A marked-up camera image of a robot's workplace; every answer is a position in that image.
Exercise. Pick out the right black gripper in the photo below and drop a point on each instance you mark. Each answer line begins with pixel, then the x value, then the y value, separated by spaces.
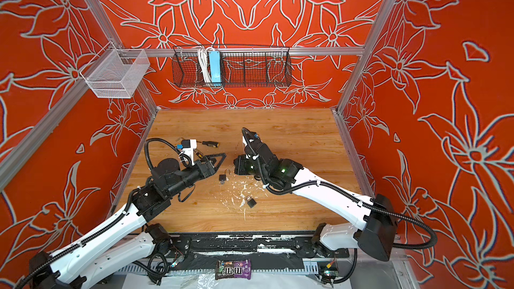
pixel 239 166

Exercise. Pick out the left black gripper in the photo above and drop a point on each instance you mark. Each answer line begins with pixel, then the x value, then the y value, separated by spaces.
pixel 210 169

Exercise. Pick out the dark padlock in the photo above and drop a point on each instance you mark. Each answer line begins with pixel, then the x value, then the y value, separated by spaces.
pixel 250 202
pixel 224 177

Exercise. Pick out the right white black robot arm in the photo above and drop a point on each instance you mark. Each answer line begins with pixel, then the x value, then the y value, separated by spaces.
pixel 371 223

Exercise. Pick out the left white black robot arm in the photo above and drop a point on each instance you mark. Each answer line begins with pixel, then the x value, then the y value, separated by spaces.
pixel 127 236

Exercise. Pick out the light blue box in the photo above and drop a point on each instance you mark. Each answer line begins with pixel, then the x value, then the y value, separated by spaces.
pixel 215 68

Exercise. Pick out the m&m candy bag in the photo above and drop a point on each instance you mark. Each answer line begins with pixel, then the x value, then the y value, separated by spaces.
pixel 233 269

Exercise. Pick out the small electronics board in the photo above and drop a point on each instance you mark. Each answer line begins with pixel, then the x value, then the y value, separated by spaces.
pixel 328 273

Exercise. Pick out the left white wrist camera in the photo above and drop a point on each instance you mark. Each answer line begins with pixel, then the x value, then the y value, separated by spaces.
pixel 186 151

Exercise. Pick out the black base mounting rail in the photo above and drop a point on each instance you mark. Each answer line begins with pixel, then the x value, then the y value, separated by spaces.
pixel 297 243

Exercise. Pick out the black wire wall basket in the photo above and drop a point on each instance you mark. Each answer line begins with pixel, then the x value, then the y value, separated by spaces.
pixel 242 66

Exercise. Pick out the white mesh wall basket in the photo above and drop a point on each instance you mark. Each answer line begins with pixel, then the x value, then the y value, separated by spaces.
pixel 116 73

